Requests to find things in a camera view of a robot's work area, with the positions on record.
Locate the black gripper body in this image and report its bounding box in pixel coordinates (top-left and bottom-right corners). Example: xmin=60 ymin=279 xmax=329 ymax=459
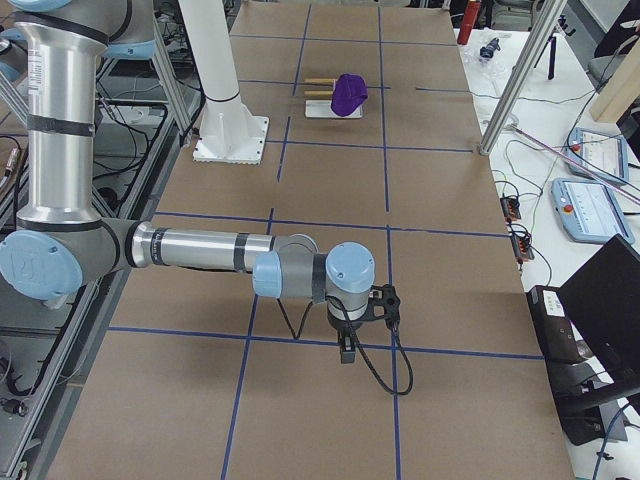
xmin=330 ymin=315 xmax=361 ymax=364

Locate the aluminium frame post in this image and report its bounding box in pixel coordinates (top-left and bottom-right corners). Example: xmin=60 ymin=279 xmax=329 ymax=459
xmin=478 ymin=0 xmax=567 ymax=156

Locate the wooden rack bar outer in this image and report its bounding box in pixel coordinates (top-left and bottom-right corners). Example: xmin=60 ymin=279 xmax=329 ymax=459
xmin=303 ymin=78 xmax=337 ymax=86

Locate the teach pendant tablet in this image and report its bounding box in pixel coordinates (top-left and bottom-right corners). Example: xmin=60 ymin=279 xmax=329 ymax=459
xmin=565 ymin=127 xmax=629 ymax=185
xmin=551 ymin=178 xmax=635 ymax=244

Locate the black laptop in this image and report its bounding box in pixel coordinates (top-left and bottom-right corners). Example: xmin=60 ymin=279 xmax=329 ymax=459
xmin=527 ymin=234 xmax=639 ymax=371

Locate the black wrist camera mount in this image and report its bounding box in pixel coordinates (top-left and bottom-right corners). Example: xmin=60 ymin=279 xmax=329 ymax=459
xmin=361 ymin=284 xmax=401 ymax=331

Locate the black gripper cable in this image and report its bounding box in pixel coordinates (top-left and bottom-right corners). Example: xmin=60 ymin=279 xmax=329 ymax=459
xmin=327 ymin=294 xmax=415 ymax=397

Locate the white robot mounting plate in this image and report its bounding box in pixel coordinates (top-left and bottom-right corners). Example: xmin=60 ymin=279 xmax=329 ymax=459
xmin=193 ymin=113 xmax=269 ymax=165

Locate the teach pendant tablet near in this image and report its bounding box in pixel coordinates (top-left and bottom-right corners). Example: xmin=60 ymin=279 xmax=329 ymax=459
xmin=551 ymin=178 xmax=635 ymax=244

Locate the purple microfiber towel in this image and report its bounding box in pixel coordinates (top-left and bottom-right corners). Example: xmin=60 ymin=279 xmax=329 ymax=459
xmin=330 ymin=73 xmax=368 ymax=117

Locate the red cylinder bottle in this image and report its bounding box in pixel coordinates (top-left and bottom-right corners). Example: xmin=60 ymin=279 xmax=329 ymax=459
xmin=457 ymin=0 xmax=481 ymax=46

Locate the folded dark blue umbrella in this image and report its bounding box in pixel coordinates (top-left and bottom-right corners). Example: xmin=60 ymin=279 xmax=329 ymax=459
xmin=479 ymin=37 xmax=501 ymax=60

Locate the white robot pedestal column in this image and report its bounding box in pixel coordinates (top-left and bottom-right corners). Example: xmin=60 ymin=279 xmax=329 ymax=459
xmin=178 ymin=0 xmax=251 ymax=151

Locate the white rack base tray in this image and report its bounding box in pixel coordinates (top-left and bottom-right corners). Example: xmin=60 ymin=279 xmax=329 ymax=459
xmin=305 ymin=100 xmax=363 ymax=120

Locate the teach pendant tablet far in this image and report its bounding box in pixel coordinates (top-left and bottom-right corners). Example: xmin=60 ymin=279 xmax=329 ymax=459
xmin=565 ymin=127 xmax=629 ymax=185

